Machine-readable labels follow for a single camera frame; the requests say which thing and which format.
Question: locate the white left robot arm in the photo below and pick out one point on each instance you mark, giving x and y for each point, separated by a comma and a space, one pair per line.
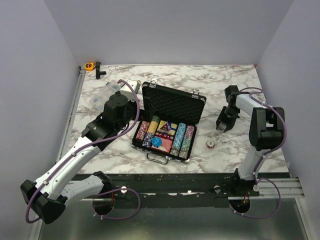
48, 196

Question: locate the red dice row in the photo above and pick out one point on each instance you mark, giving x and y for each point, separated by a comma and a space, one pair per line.
166, 136

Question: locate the white red poker chip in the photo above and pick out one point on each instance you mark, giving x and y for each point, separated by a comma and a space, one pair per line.
210, 144
220, 129

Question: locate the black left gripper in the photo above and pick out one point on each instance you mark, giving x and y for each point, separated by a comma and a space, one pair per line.
146, 114

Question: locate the boxed card deck in case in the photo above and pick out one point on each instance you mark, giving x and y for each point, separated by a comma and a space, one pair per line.
167, 127

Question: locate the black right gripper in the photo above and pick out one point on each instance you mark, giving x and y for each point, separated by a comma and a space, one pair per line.
221, 120

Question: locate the black poker chip case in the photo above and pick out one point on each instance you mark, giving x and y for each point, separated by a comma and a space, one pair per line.
177, 106

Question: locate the blue small blind button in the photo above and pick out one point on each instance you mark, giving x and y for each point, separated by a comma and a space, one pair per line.
156, 142

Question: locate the black T-shaped tool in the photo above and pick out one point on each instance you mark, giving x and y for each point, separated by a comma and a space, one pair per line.
98, 72

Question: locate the orange tape measure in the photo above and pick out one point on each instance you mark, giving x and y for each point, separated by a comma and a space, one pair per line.
90, 66

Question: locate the clear plastic organizer box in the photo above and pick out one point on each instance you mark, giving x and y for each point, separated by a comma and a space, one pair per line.
98, 101

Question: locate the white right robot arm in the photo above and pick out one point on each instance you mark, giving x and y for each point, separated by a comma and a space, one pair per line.
267, 133

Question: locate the red playing card deck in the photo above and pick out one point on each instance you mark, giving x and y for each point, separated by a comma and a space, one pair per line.
165, 147

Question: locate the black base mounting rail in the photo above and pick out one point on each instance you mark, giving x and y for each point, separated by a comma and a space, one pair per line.
176, 190

